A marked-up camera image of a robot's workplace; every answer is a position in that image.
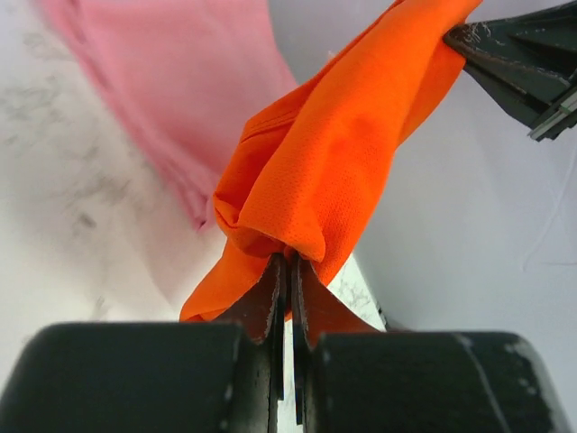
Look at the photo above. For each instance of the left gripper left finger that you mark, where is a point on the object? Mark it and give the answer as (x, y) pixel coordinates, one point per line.
(225, 375)

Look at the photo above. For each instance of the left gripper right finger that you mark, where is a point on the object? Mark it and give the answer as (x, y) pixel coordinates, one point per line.
(352, 377)

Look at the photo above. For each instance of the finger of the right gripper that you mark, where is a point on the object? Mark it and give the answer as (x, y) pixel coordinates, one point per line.
(527, 64)

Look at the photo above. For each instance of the orange t shirt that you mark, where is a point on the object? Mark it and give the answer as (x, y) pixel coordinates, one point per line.
(310, 169)

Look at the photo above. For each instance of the pink t shirt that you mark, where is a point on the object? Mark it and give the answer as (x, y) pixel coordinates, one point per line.
(183, 78)

